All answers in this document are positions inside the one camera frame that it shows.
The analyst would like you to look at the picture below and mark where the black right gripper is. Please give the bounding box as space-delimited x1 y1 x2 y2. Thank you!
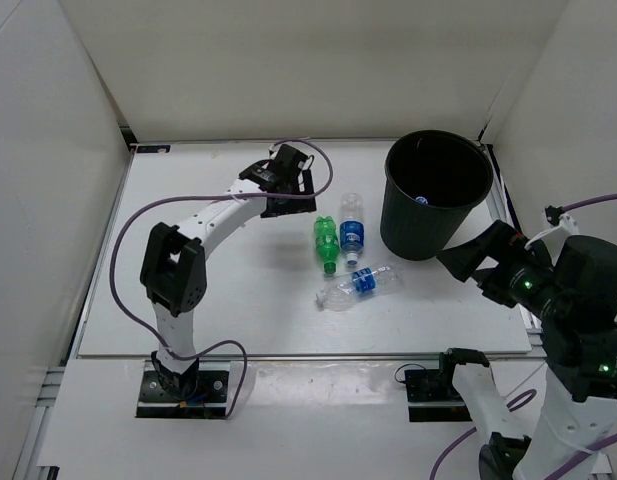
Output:
435 219 570 320

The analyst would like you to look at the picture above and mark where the green plastic soda bottle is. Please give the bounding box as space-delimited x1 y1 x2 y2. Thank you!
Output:
314 216 339 275

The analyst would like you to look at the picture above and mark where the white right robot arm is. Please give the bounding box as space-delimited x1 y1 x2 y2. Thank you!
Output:
437 220 617 479

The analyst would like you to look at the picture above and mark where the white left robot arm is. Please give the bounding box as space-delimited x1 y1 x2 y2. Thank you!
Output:
140 144 316 400

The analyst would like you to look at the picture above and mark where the dark green ribbed bin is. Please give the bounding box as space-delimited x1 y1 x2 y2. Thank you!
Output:
380 130 493 261

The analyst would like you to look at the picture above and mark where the blue label Pocari bottle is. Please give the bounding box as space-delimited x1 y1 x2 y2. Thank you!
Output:
339 193 365 267

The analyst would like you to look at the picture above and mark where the clear Aquafina water bottle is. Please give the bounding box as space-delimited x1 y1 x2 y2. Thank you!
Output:
316 263 402 312

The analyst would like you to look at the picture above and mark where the aluminium table edge rail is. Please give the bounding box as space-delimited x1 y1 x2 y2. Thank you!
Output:
469 145 551 316

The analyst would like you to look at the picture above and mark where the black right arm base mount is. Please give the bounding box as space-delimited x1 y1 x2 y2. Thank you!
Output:
394 348 490 423

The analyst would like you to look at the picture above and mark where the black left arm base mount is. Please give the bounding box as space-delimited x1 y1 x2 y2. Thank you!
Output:
135 363 230 420

